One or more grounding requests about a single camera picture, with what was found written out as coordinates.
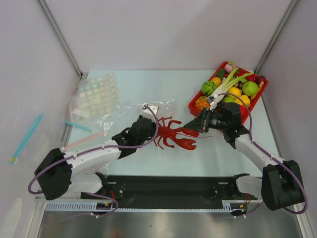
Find red dotted zip bag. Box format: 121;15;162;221
113;100;178;124

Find red toy lobster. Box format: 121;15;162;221
154;117;213;151

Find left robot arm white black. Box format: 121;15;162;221
28;116;159;200

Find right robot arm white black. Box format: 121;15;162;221
184;103;308;214

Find blue zipper clear bag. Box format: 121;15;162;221
66;97;141;133

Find purple toy grapes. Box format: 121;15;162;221
215;102;226;115

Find orange toy pineapple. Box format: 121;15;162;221
194;95;210;111

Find light green toy pear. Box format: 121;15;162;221
222;96;235;103

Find red toy pepper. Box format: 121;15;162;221
240;105;248;118

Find yellow toy lemon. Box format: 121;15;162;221
227;87;241;98

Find orange toy fruit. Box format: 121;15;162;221
211;77;222;87

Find yellow toy bell pepper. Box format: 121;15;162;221
234;95;251;108

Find white green toy celery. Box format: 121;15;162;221
210;67;253;103

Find green toy apple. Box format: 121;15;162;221
242;81;258;97

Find pink toy radish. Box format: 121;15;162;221
224;61;236;73

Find dark red toy plum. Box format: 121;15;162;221
256;75;266;85

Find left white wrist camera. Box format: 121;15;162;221
141;104;159;121

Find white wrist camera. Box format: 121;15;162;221
206;94;224;111
141;104;159;121

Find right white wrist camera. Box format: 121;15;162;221
206;94;224;111

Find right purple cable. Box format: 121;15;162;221
215;93;309;214

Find purple cable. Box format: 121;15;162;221
27;105;159;219
215;93;309;214

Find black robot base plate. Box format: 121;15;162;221
96;175;254;210

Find grey slotted cable duct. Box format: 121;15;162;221
46;201;247;213

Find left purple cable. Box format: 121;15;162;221
27;105;159;219

